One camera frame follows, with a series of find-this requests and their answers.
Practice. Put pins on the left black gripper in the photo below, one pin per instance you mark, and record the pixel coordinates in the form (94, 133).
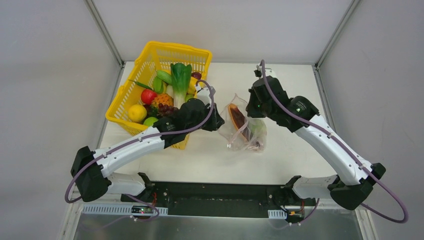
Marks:
(215, 121)

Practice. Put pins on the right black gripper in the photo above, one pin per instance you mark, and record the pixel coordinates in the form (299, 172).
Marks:
(252, 108)

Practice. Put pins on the light green cabbage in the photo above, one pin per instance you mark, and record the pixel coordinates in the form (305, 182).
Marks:
(256, 128)

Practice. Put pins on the brown orange sweet potato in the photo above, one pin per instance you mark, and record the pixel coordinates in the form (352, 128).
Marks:
(240, 123)

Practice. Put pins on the clear zip top bag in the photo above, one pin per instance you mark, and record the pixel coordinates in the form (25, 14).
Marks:
(227, 129)

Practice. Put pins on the green leafy bok choy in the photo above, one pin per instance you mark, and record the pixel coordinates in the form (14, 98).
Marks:
(180, 80)

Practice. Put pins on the green apple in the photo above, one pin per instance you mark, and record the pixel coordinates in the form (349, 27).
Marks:
(149, 121)
(188, 97)

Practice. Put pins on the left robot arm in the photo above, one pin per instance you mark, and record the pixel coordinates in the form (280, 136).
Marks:
(91, 170)

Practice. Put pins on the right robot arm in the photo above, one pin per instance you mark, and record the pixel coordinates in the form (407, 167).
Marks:
(351, 185)

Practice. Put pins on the yellow bell pepper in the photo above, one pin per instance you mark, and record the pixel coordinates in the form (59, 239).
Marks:
(192, 86)

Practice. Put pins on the dark purple grape bunch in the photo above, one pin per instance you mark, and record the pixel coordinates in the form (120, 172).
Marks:
(165, 110)

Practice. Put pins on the pineapple with green crown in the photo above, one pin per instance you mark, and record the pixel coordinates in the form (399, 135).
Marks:
(163, 98)

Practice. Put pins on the green cucumber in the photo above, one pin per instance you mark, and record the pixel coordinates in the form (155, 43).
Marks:
(164, 76)

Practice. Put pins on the red tomato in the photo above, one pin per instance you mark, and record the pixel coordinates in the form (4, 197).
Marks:
(147, 96)

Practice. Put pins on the yellow lemon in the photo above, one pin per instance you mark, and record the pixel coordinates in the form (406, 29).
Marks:
(137, 113)

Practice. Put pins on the yellow plastic basket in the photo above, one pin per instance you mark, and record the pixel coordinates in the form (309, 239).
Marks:
(154, 56)

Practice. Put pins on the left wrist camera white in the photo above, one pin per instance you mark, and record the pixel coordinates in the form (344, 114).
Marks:
(205, 94)

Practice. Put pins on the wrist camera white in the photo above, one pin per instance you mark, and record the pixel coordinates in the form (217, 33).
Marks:
(205, 94)
(269, 72)

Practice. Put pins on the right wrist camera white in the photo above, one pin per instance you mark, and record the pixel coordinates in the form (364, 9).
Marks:
(269, 72)

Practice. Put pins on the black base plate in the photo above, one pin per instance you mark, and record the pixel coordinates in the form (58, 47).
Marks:
(221, 200)

